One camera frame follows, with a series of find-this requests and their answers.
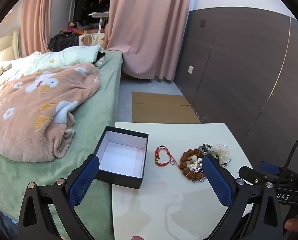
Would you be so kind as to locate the wide pink curtain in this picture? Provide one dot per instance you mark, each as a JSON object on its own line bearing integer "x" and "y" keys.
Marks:
{"x": 144, "y": 30}

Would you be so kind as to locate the brown and white patterned cloth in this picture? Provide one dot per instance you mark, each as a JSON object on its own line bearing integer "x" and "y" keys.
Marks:
{"x": 91, "y": 39}

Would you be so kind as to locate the pile of dark clothes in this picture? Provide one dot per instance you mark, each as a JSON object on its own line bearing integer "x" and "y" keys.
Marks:
{"x": 62, "y": 42}

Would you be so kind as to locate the narrow pink curtain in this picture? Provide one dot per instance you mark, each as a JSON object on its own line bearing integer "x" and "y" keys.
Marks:
{"x": 36, "y": 17}

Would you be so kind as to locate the bed with green sheet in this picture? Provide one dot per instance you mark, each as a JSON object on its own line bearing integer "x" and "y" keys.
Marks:
{"x": 99, "y": 105}

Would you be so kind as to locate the small white stand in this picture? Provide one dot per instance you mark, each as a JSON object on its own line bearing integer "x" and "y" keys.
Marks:
{"x": 99, "y": 17}

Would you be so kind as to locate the flat cardboard sheet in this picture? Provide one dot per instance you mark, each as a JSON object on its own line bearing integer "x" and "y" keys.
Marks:
{"x": 161, "y": 107}

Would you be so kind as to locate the black box with white inside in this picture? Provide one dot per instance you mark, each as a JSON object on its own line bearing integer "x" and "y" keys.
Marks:
{"x": 124, "y": 155}

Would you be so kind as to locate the white wall socket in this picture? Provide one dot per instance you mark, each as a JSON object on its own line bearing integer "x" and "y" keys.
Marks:
{"x": 190, "y": 69}

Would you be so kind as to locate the black item on bed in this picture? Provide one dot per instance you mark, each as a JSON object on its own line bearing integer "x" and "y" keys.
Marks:
{"x": 101, "y": 56}

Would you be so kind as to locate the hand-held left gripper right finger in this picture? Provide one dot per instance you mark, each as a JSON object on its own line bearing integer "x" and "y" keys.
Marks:
{"x": 217, "y": 180}

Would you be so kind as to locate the person's left hand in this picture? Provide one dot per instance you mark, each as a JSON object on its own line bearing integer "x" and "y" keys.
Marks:
{"x": 137, "y": 238}

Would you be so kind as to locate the peach flower print blanket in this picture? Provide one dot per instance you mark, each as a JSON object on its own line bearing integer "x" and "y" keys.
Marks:
{"x": 34, "y": 110}

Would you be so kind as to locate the pale green quilt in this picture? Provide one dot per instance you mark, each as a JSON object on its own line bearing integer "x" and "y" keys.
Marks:
{"x": 64, "y": 60}

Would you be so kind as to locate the cream headboard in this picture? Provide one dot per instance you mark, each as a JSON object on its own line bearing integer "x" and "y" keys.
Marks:
{"x": 4, "y": 45}

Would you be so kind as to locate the dark wall switch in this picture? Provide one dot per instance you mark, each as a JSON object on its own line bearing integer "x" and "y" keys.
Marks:
{"x": 202, "y": 23}

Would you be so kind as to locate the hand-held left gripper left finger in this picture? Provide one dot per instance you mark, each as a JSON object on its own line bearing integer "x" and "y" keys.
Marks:
{"x": 82, "y": 180}

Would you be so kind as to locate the person's right hand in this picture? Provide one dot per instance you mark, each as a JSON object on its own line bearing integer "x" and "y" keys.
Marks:
{"x": 294, "y": 223}

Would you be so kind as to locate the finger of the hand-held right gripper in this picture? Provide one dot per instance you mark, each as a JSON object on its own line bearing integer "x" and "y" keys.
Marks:
{"x": 253, "y": 177}
{"x": 268, "y": 167}

